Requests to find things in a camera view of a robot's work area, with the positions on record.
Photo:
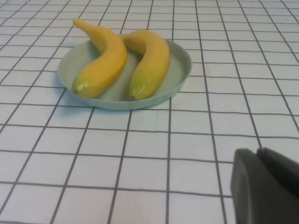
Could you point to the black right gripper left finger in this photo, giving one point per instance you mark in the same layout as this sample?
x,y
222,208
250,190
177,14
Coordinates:
x,y
252,191

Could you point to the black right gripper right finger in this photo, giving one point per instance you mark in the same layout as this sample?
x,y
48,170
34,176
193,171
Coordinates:
x,y
282,168

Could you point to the yellow plastic banana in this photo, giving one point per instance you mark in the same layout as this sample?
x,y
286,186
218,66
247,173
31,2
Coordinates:
x,y
151,65
105,65

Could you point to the light blue round plate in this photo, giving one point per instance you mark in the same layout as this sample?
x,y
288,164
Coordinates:
x,y
172,70

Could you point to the white grid tablecloth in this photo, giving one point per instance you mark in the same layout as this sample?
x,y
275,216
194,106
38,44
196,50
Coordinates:
x,y
116,163

